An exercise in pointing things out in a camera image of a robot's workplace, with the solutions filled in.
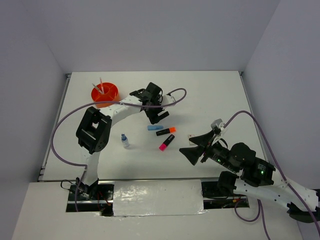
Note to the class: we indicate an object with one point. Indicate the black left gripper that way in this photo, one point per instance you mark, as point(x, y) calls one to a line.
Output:
point(154, 118)

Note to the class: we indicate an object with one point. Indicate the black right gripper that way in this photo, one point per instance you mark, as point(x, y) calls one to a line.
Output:
point(204, 141)

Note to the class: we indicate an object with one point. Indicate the black highlighter orange cap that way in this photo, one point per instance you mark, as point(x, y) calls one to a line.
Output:
point(166, 131)

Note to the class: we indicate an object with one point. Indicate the orange slim pen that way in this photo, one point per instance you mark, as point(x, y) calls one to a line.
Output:
point(101, 85)

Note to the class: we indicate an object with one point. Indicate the green clear pen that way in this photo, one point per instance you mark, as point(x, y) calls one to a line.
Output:
point(100, 91)

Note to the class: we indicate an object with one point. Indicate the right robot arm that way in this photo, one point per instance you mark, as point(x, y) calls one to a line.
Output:
point(246, 174)

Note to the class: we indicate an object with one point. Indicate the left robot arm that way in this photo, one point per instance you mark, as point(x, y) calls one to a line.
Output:
point(94, 129)

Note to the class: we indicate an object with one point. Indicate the white eraser red label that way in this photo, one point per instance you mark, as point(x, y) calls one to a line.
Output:
point(189, 139)

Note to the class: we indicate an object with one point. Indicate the black highlighter pink cap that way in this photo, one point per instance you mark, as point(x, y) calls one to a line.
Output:
point(166, 143)

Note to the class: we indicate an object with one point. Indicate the small blue-capped glue bottle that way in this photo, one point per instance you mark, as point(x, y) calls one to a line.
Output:
point(125, 141)

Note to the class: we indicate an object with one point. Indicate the orange round divided container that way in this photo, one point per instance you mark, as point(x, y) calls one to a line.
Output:
point(111, 93)

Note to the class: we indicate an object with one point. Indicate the reflective silver front panel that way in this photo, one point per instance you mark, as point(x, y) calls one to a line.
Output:
point(157, 198)

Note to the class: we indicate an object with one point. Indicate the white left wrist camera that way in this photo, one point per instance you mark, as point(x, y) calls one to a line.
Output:
point(167, 100)

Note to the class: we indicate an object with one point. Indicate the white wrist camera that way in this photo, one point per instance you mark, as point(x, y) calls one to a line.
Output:
point(218, 127)
point(167, 100)

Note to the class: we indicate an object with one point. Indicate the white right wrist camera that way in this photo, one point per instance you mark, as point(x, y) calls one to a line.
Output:
point(218, 127)

